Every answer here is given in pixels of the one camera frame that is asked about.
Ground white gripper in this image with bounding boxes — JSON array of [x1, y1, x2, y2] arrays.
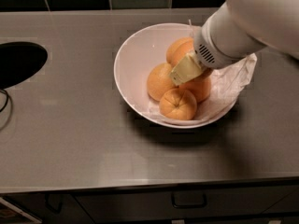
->
[[169, 4, 264, 86]]

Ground white plastic bag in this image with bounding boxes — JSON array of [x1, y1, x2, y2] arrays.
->
[[147, 19, 258, 126]]

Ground black left cabinet handle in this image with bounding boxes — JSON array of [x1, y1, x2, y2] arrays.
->
[[45, 194, 63, 215]]

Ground black round object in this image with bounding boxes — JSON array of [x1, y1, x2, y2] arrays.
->
[[0, 42, 48, 89]]

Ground white ceramic bowl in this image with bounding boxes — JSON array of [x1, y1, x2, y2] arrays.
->
[[114, 23, 237, 129]]

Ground dark left cabinet door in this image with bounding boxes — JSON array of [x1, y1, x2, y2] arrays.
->
[[4, 193, 94, 224]]

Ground black cable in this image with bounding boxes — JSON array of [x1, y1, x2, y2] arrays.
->
[[0, 88, 10, 113]]

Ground dark drawer front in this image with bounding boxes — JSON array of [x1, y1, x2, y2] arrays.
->
[[76, 186, 296, 223]]

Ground black drawer handle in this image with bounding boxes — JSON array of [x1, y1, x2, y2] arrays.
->
[[171, 191, 207, 209]]

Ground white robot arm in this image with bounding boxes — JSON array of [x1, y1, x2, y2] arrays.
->
[[170, 0, 299, 85]]

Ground orange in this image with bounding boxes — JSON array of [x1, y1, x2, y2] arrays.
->
[[147, 63, 176, 101], [159, 88, 197, 120], [166, 37, 192, 63], [179, 77, 211, 103], [170, 41, 212, 79]]

